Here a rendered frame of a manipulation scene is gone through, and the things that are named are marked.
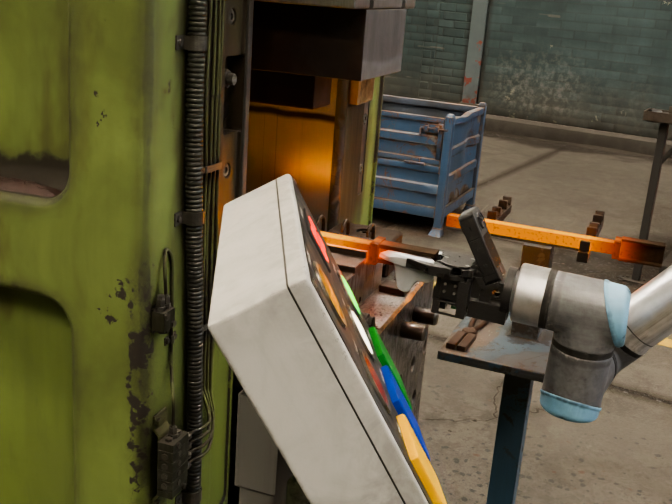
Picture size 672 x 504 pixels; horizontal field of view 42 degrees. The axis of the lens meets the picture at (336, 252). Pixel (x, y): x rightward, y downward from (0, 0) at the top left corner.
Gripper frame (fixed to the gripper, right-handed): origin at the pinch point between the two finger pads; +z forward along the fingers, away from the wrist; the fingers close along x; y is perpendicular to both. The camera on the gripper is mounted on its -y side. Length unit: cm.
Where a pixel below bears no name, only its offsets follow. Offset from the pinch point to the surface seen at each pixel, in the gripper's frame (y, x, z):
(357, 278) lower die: 3.5, -6.4, 2.8
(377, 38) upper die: -32.2, -6.6, 4.4
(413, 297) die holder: 9.3, 6.6, -3.4
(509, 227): 4.7, 46.0, -12.2
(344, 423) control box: -9, -72, -17
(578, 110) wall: 65, 775, 27
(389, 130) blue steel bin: 46, 367, 104
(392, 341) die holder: 13.0, -4.6, -3.6
